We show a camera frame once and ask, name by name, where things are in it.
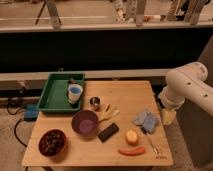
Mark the black eraser block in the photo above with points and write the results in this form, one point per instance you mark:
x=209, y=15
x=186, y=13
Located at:
x=108, y=132

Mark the blue box on floor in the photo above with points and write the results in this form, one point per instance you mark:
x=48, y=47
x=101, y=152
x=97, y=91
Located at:
x=31, y=112

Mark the purple bowl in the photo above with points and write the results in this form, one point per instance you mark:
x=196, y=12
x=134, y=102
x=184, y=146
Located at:
x=85, y=123

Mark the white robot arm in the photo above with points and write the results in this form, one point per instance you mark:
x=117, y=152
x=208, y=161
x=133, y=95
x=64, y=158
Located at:
x=186, y=82

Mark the dark red bowl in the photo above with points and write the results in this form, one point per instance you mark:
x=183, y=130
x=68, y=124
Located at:
x=52, y=143

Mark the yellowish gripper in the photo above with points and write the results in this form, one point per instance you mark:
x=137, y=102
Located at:
x=168, y=116

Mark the white blue cup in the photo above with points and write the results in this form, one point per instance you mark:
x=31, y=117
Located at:
x=74, y=93

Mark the metal spoon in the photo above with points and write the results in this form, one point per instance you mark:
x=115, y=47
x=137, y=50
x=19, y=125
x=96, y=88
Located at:
x=152, y=145

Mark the blue crumpled cloth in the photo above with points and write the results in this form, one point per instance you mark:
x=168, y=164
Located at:
x=147, y=121

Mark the yellow apple toy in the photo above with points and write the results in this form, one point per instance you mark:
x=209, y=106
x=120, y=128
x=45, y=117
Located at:
x=132, y=137

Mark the orange carrot toy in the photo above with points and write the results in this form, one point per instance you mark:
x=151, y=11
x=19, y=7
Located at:
x=132, y=152

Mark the green plastic tray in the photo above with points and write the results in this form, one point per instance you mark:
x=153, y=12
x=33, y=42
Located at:
x=54, y=97

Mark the small metal cup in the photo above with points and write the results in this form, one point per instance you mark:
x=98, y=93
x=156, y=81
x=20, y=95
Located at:
x=95, y=103

